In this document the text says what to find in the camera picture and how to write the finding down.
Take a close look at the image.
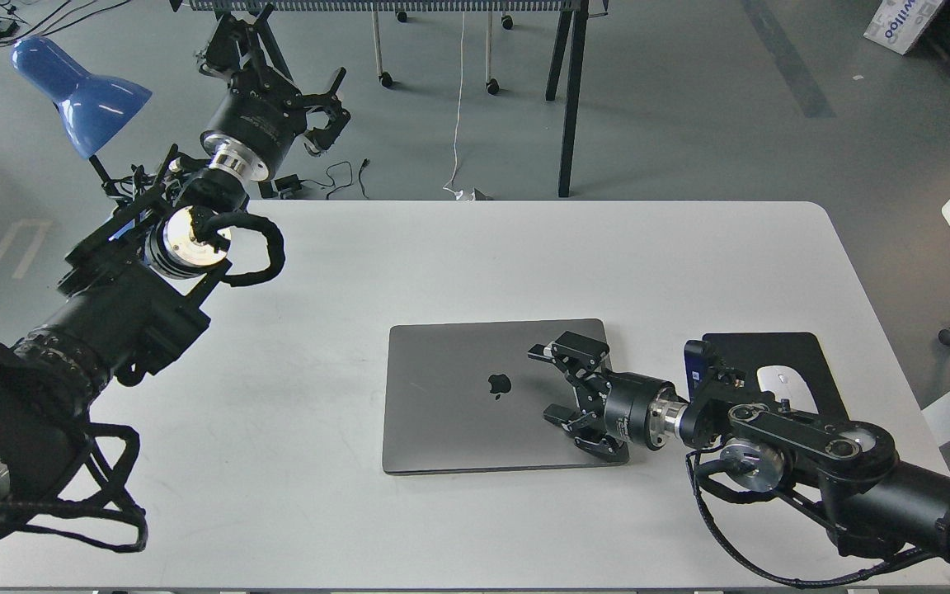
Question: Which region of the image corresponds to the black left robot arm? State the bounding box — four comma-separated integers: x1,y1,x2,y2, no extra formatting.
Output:
0,1,350,554

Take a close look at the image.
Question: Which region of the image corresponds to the white hanging cable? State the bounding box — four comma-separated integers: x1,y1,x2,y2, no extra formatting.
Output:
443,12,492,201

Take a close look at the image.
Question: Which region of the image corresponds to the black power adapter with cable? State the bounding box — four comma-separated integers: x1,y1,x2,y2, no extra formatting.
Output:
259,158,370,200

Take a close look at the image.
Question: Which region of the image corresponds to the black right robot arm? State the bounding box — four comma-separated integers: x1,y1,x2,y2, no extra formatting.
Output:
528,332,950,589

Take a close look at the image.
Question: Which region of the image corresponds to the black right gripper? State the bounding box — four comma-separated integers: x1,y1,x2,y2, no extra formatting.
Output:
527,331,678,460

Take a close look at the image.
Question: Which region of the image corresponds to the grey laptop notebook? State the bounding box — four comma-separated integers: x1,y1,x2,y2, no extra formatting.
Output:
382,318,628,476

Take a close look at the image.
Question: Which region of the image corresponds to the white cardboard box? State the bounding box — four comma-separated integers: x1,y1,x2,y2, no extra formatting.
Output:
863,0,946,55

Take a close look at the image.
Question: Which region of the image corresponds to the black mouse pad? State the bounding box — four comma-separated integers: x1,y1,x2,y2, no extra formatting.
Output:
702,332,849,420

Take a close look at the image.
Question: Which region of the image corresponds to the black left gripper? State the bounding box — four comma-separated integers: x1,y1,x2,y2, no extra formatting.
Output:
197,4,351,179

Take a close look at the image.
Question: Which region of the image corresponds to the white computer mouse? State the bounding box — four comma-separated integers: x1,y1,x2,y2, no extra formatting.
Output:
755,365,818,413

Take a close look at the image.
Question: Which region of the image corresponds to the blue desk lamp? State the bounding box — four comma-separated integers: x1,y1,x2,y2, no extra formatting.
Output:
11,36,153,198

